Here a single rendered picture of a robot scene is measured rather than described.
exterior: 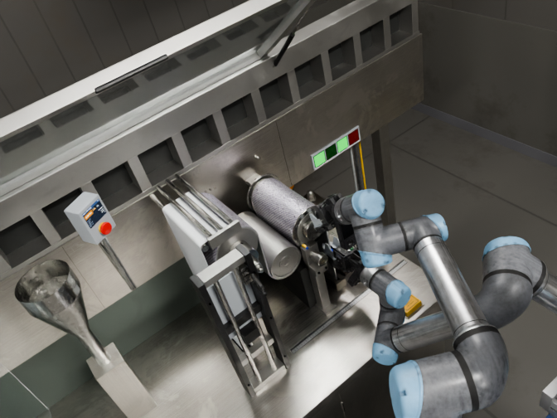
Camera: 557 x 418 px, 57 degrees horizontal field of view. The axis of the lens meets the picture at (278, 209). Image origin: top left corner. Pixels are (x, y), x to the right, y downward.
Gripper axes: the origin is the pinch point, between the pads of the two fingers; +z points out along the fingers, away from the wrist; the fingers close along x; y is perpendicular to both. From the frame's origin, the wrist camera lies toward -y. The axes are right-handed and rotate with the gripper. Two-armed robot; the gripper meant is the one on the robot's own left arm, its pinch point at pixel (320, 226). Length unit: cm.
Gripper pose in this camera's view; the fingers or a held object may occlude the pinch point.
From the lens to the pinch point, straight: 157.7
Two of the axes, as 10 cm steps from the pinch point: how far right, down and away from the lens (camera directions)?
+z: -3.1, 1.4, 9.4
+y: -5.4, -8.4, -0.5
